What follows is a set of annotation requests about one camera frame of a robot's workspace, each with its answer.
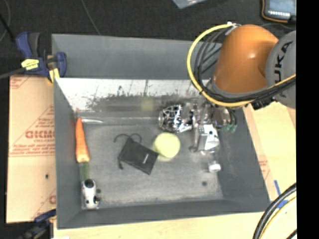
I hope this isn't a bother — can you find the clear plastic bottle white cap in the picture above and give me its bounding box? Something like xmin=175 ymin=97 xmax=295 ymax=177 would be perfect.
xmin=189 ymin=123 xmax=222 ymax=173

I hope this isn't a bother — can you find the orange toy carrot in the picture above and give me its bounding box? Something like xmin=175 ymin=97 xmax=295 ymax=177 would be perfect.
xmin=75 ymin=117 xmax=91 ymax=182

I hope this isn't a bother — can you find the black drawstring pouch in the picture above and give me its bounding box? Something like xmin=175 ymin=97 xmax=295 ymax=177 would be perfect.
xmin=113 ymin=133 xmax=160 ymax=176

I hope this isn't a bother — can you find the yellow-green tennis ball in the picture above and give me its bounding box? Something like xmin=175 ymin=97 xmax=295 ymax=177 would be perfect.
xmin=152 ymin=132 xmax=181 ymax=162

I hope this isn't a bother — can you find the brown cardboard board red print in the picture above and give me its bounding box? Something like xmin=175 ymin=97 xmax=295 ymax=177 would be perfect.
xmin=5 ymin=74 xmax=276 ymax=224

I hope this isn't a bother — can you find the grey metal bin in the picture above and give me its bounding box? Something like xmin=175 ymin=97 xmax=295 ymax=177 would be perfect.
xmin=51 ymin=33 xmax=272 ymax=229

